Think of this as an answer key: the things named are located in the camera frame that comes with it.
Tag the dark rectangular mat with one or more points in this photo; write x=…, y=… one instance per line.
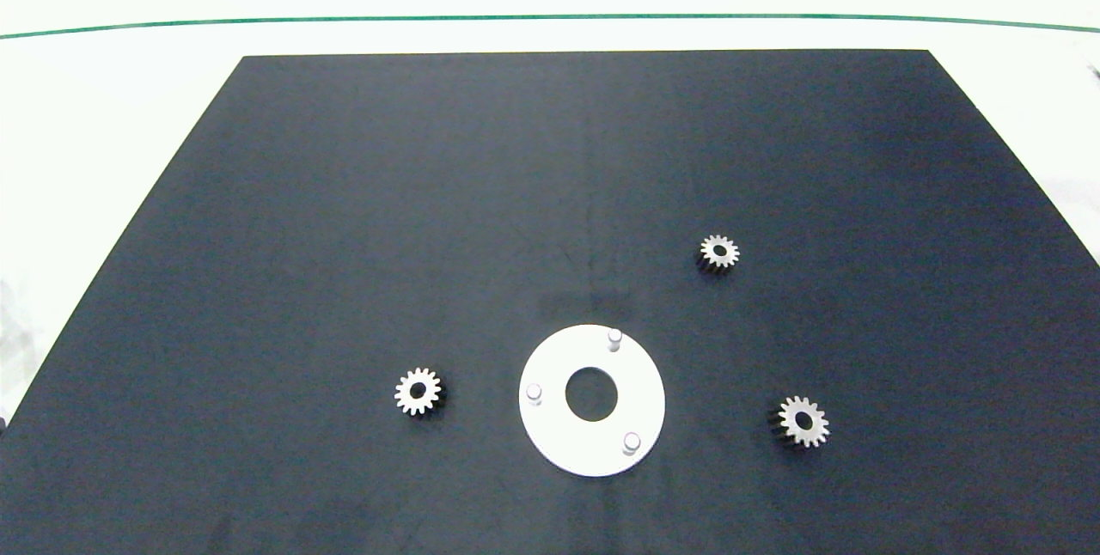
x=601, y=151

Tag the round white pinned carrier plate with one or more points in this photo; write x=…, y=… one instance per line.
x=554, y=430

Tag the small steel planetary gear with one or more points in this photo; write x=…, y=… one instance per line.
x=816, y=426
x=730, y=253
x=430, y=393

